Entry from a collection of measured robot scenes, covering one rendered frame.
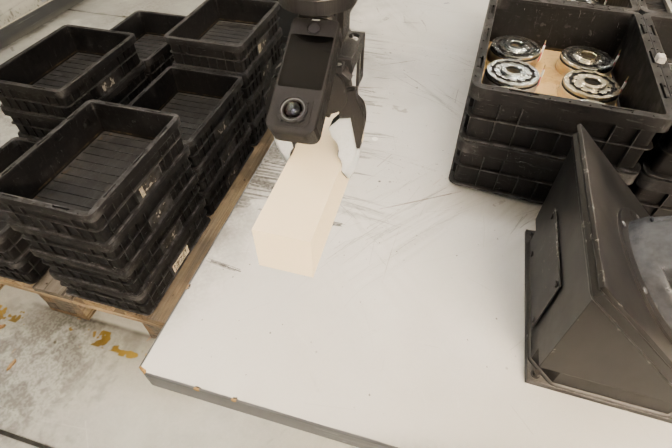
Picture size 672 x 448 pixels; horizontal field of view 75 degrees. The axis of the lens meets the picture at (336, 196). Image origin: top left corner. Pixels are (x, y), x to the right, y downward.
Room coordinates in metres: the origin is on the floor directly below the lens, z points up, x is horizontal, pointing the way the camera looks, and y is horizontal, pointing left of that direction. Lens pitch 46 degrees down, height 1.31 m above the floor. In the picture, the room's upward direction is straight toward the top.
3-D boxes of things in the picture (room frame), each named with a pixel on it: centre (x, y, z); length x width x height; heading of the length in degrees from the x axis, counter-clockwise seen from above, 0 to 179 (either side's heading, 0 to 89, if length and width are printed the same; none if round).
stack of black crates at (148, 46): (1.74, 0.80, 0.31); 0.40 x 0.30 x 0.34; 165
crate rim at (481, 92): (0.76, -0.42, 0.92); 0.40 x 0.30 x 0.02; 161
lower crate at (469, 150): (0.76, -0.42, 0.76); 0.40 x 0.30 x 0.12; 161
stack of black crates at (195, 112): (1.25, 0.53, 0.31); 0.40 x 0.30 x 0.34; 165
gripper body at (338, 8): (0.41, 0.01, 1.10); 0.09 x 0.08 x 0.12; 165
